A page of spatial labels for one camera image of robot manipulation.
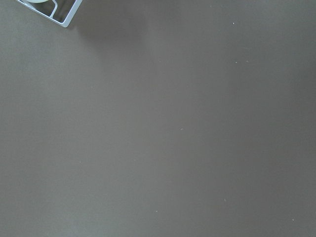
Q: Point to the white cup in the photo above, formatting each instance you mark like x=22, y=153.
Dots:
x=37, y=1

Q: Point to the white wire cup rack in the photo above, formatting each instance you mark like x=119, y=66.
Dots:
x=60, y=12

